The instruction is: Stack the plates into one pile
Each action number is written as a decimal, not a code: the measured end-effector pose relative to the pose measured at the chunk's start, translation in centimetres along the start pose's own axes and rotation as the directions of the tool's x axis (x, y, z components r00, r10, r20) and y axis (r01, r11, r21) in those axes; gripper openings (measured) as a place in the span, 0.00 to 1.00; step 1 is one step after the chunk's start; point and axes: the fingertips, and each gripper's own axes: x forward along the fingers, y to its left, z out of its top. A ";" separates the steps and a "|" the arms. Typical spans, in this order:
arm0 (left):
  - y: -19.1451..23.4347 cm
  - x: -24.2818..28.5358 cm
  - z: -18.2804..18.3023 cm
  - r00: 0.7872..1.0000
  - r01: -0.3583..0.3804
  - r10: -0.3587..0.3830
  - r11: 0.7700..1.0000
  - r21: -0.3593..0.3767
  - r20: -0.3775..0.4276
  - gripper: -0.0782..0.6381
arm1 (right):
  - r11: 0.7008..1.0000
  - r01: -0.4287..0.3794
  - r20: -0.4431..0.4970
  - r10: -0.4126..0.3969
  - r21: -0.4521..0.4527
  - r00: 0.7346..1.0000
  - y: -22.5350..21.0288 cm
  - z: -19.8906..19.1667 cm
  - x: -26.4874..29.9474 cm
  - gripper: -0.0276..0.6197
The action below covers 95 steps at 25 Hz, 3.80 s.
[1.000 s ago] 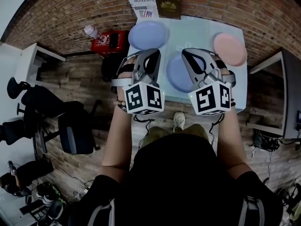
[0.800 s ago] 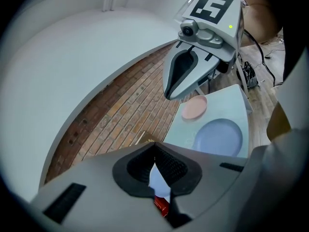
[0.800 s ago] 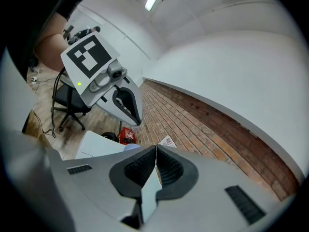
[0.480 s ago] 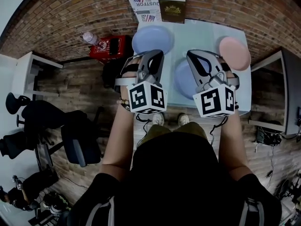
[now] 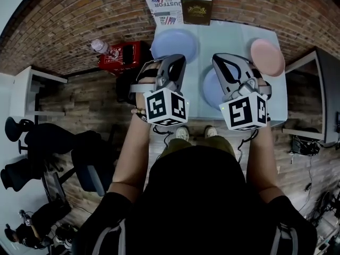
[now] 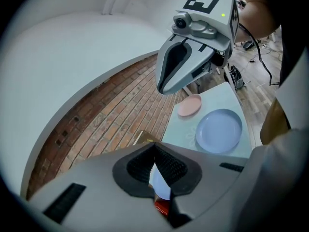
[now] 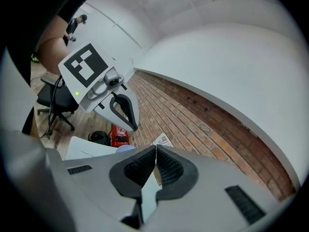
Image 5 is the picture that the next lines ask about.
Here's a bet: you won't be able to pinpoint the person's olive trousers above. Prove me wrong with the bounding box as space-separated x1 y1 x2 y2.
158 135 237 166

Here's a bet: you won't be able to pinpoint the black stool chair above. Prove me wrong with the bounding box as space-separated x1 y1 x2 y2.
0 116 37 192

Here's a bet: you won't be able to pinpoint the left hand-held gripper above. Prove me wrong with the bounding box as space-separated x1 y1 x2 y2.
129 54 190 128

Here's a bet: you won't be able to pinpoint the small blue plate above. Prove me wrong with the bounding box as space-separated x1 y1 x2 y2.
202 62 241 112

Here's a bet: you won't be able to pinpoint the black office chair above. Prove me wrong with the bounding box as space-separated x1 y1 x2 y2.
57 125 121 197

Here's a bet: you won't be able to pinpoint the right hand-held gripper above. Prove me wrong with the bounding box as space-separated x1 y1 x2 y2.
211 53 273 131

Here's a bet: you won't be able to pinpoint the person's left white shoe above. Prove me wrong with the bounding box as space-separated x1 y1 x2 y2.
175 126 190 141

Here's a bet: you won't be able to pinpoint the person's white shoe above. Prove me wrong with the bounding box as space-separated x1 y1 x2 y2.
175 126 190 141
204 125 218 139

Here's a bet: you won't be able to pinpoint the person's black shirt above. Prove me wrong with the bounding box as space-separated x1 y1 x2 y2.
73 144 319 255

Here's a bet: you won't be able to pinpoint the white side desk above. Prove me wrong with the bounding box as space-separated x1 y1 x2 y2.
7 65 69 122

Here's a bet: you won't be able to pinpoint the pink plate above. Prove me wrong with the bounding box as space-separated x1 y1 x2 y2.
250 37 286 78

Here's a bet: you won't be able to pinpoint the folded newspaper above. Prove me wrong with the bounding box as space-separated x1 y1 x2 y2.
144 0 183 26

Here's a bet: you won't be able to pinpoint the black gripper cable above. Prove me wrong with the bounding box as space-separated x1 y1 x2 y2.
236 129 259 165
152 125 174 155

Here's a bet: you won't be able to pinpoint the person's left forearm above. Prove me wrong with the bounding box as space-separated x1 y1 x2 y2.
107 91 152 198

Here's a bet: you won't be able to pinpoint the large blue plate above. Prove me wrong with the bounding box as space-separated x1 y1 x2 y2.
150 28 199 64

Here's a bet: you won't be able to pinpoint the person's right white shoe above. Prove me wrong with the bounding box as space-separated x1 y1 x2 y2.
204 125 218 139

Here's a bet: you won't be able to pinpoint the white frame desk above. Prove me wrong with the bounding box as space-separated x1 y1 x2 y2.
282 49 332 144

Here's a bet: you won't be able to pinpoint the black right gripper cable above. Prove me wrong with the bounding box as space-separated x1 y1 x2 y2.
236 129 259 165

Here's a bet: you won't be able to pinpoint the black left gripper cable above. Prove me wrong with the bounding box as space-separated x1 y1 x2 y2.
152 125 174 155

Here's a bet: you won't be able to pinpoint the bundle of black cables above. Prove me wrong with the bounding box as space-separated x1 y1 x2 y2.
290 134 321 157

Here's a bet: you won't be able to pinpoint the clear plastic water bottle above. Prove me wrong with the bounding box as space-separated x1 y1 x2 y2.
87 38 120 60

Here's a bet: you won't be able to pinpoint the person's right forearm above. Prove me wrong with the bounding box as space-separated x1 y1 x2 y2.
245 118 285 200

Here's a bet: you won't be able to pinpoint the red box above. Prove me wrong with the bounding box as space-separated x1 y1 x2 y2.
97 40 152 77

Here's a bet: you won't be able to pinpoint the dark brown book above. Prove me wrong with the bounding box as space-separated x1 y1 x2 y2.
180 0 213 26

